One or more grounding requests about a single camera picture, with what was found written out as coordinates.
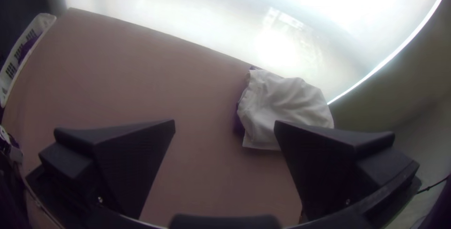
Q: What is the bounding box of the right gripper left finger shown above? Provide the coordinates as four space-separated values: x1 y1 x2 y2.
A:
38 118 176 220

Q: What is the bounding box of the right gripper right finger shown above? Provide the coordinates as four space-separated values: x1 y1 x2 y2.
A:
274 119 420 222

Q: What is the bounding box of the white laundry basket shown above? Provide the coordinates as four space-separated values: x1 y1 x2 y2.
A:
0 13 57 109

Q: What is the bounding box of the pile of folded clothes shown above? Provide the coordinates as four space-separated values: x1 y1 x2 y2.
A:
233 66 334 151

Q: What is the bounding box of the black cable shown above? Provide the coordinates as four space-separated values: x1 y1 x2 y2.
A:
417 174 451 195

